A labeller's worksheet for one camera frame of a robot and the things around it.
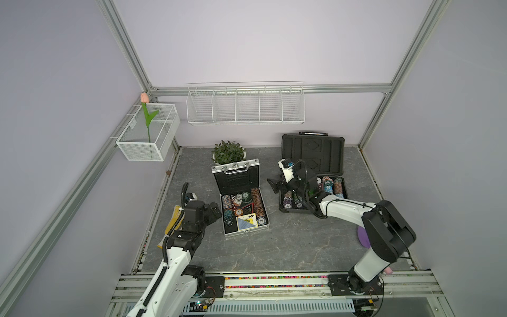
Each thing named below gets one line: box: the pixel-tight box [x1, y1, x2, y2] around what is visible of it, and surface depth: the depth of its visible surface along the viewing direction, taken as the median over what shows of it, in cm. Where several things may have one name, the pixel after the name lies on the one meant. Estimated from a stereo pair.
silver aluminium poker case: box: [211, 158, 270, 238], surface depth 91 cm
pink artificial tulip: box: [140, 92, 160, 143], surface depth 87 cm
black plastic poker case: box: [279, 131, 348, 214], surface depth 104 cm
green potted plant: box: [211, 140, 245, 165], surface depth 96 cm
